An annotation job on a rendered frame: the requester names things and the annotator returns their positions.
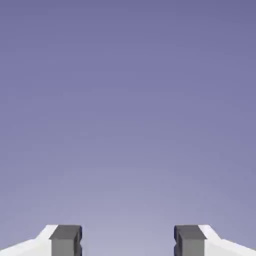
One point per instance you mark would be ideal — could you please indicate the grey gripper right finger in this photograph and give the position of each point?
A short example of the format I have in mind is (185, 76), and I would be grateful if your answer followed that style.
(191, 240)

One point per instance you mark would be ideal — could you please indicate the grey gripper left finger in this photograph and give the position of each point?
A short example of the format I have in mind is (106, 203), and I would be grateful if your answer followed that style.
(64, 240)

